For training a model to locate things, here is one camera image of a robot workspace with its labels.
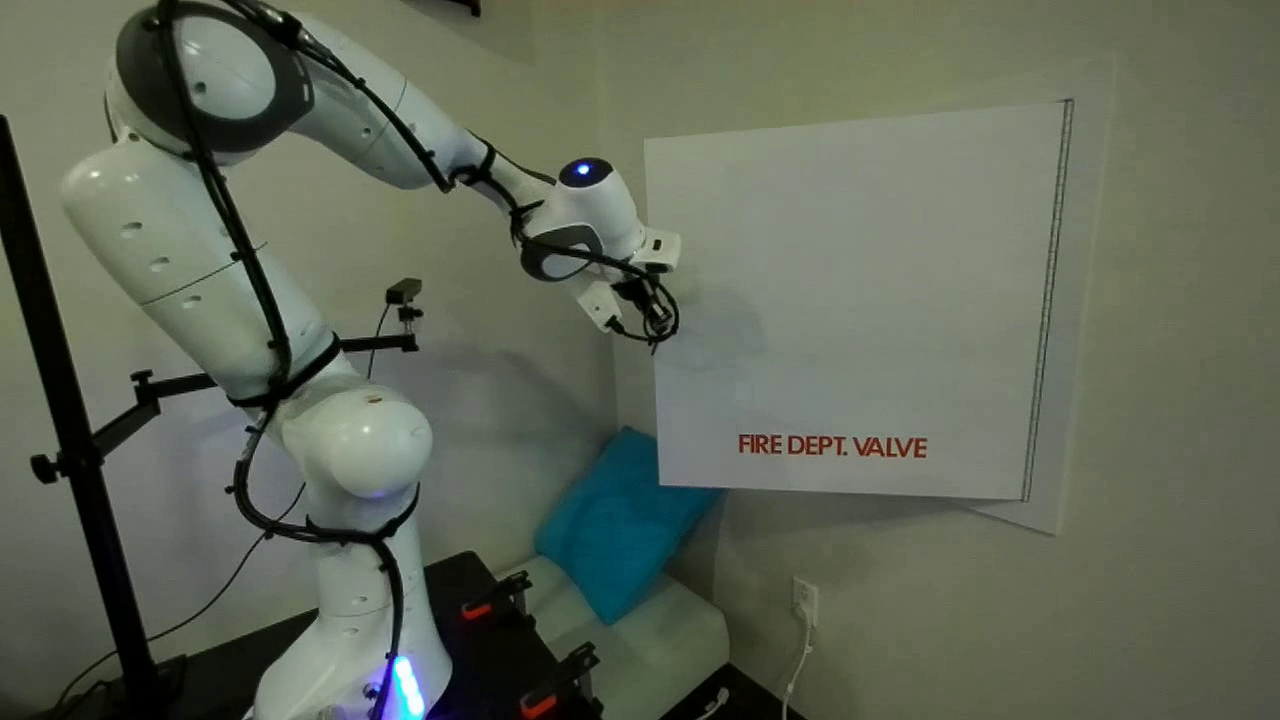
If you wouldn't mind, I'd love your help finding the white cabinet door frame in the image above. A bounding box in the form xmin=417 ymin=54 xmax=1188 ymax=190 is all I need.
xmin=967 ymin=56 xmax=1120 ymax=538

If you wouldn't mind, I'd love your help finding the white seat bench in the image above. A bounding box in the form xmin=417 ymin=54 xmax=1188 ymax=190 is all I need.
xmin=520 ymin=556 xmax=727 ymax=720

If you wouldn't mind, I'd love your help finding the small black camera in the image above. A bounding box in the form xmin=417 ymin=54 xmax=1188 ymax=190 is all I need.
xmin=384 ymin=275 xmax=423 ymax=325

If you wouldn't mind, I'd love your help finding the white fire valve cabinet door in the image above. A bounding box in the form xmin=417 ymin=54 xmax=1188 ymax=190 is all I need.
xmin=644 ymin=104 xmax=1069 ymax=499

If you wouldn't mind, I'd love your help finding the black camera tripod stand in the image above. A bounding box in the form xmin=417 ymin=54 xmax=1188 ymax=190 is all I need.
xmin=0 ymin=118 xmax=423 ymax=720

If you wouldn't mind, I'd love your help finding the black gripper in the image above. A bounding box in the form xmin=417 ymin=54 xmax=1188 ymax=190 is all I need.
xmin=577 ymin=263 xmax=681 ymax=347

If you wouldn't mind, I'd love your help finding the white power cable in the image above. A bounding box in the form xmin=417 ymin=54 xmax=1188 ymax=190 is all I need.
xmin=779 ymin=614 xmax=819 ymax=720

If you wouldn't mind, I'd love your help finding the white wall outlet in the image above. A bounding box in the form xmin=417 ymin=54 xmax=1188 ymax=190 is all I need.
xmin=791 ymin=576 xmax=819 ymax=625

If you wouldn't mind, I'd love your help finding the teal cushion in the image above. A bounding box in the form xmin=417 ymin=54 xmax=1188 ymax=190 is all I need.
xmin=538 ymin=428 xmax=717 ymax=625

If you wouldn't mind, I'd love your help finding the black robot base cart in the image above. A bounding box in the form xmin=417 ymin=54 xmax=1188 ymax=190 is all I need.
xmin=165 ymin=552 xmax=605 ymax=720

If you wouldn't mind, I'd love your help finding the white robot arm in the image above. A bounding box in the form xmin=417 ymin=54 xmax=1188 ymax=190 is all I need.
xmin=63 ymin=0 xmax=681 ymax=720

